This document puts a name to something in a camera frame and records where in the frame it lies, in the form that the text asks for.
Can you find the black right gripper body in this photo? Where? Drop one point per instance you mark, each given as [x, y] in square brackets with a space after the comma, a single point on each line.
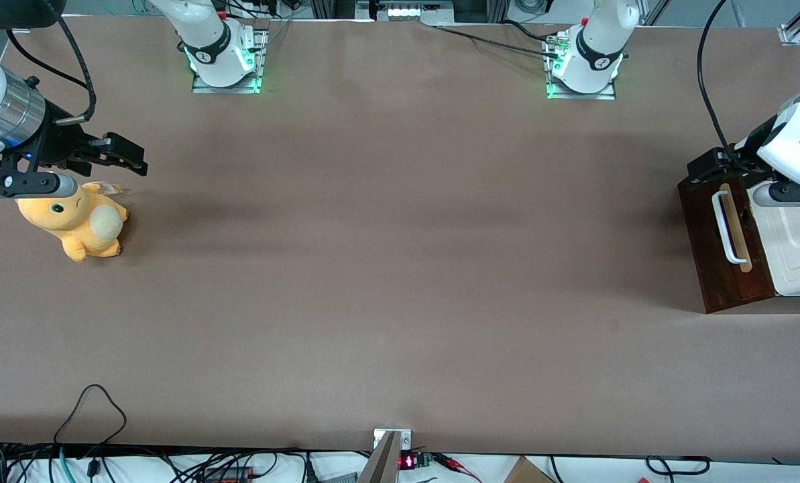
[55, 142]

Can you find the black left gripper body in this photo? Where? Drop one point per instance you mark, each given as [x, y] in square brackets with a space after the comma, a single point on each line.
[741, 155]

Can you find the dark brown wooden drawer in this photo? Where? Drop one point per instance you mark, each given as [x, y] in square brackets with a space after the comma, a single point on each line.
[698, 228]

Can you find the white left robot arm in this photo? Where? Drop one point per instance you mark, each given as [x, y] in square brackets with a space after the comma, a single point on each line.
[597, 47]

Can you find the orange plush toy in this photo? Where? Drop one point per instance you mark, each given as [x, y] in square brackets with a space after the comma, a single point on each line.
[71, 221]

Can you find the white lit device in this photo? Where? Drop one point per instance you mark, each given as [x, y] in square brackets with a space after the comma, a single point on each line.
[406, 10]

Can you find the orange black connector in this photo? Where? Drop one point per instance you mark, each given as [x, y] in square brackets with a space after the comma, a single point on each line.
[229, 475]

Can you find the brown cardboard box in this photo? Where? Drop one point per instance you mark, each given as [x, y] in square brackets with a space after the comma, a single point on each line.
[526, 473]

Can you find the red LED display module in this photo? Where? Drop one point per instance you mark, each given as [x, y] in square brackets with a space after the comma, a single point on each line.
[408, 461]

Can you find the left wrist camera black grey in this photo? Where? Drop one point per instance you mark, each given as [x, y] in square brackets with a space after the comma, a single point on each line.
[792, 193]

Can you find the wrist camera black grey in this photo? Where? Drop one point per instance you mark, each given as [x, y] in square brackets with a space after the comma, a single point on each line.
[31, 184]
[792, 193]

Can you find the right wrist camera black grey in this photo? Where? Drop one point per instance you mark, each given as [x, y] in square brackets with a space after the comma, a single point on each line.
[31, 184]

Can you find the aluminium frame extrusion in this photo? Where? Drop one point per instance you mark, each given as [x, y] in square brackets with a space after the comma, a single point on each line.
[790, 33]

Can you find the silver camera mount bracket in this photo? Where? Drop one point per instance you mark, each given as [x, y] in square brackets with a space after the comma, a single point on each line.
[389, 456]

